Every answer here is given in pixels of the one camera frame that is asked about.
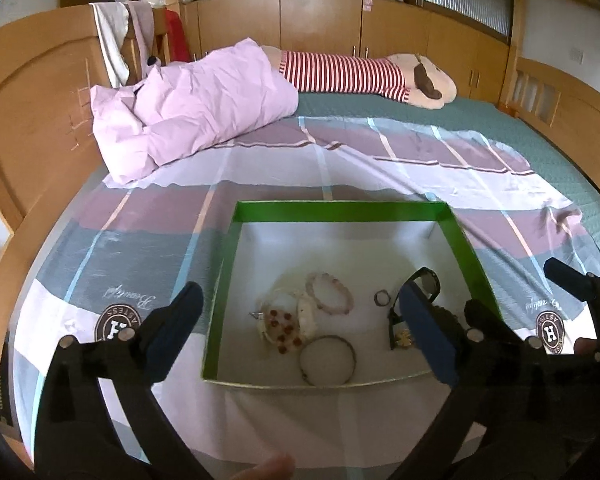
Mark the dark metal bangle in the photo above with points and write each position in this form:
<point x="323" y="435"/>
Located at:
<point x="328" y="361"/>

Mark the red garment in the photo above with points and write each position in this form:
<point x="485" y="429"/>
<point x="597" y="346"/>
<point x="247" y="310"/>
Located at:
<point x="178" y="48"/>

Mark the person left hand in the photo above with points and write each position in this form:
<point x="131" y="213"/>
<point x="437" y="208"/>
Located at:
<point x="278" y="467"/>

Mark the striped plush doll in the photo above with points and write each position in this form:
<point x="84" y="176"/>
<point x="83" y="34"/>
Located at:
<point x="405" y="78"/>

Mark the pink quilt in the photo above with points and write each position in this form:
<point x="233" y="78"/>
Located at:
<point x="183" y="108"/>

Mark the green cardboard box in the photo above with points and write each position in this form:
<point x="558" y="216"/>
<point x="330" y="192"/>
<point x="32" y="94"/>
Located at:
<point x="295" y="271"/>

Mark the person right hand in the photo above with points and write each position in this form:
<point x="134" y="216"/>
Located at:
<point x="585" y="346"/>

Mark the wooden wall cabinets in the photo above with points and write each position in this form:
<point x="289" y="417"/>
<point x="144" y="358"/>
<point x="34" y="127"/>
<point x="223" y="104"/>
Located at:
<point x="475" y="58"/>

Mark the wooden headboard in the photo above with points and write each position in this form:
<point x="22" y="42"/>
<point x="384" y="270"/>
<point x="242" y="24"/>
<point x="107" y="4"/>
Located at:
<point x="48" y="63"/>

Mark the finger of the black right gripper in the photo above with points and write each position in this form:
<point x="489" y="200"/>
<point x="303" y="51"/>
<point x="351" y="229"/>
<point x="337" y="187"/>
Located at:
<point x="578" y="285"/>

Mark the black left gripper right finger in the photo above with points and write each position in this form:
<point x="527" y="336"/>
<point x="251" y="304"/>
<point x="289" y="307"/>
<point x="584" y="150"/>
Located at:
<point x="438" y="336"/>

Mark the plaid bed sheet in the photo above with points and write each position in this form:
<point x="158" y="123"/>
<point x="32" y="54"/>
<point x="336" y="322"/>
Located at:
<point x="128" y="249"/>

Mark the green mattress cover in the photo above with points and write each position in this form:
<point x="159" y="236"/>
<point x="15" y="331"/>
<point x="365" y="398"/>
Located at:
<point x="464" y="114"/>

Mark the white towel on headboard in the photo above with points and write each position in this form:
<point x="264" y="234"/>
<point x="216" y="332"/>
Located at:
<point x="112" y="21"/>

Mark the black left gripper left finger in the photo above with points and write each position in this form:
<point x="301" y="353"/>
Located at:
<point x="162" y="335"/>

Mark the black sunglasses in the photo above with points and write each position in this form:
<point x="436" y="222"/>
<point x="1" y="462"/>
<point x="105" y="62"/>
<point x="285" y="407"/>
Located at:
<point x="412" y="301"/>

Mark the wooden footboard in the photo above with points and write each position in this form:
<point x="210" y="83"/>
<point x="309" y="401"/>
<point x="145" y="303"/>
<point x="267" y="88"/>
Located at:
<point x="563" y="108"/>

